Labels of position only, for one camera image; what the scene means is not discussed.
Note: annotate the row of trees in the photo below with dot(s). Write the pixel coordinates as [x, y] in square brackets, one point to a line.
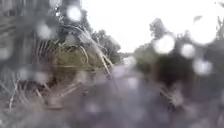
[108, 45]

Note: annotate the flax bush with long leaves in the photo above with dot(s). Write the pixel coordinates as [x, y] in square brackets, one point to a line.
[71, 56]

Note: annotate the dark asphalt path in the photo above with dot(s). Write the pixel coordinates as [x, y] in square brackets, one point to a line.
[126, 106]

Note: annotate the dry grass verge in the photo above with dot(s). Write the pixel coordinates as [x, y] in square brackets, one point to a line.
[40, 90]

